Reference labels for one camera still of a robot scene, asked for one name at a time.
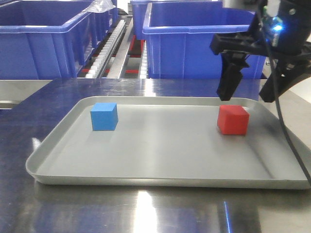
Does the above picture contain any blue cube block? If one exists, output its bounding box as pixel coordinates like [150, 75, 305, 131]
[90, 102, 119, 131]

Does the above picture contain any white roller conveyor track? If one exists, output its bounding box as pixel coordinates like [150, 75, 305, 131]
[85, 20, 126, 79]

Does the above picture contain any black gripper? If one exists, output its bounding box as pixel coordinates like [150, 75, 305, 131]
[210, 0, 311, 102]

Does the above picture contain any blue bin rear left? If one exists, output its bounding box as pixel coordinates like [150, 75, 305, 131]
[95, 0, 118, 41]

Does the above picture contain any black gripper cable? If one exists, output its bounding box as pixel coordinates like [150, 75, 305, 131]
[257, 0, 311, 187]

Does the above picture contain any clear plastic bag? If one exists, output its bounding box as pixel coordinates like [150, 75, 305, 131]
[85, 0, 116, 13]

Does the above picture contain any blue bin front left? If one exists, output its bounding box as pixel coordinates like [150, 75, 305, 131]
[0, 0, 98, 80]

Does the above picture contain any red cube block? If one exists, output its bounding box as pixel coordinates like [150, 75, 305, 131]
[217, 105, 250, 135]

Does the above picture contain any metal shelf divider rail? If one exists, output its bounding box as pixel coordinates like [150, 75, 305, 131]
[106, 16, 134, 79]

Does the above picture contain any blue bin rear right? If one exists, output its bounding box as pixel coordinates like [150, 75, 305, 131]
[131, 0, 224, 42]

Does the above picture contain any blue bin front right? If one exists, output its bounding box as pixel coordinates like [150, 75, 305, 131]
[142, 1, 255, 79]

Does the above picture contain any blue bin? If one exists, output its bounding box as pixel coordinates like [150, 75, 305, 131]
[95, 0, 118, 41]
[131, 0, 224, 42]
[0, 0, 98, 80]
[142, 1, 255, 79]

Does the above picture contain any grey plastic tray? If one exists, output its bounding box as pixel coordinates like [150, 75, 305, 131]
[26, 96, 310, 189]

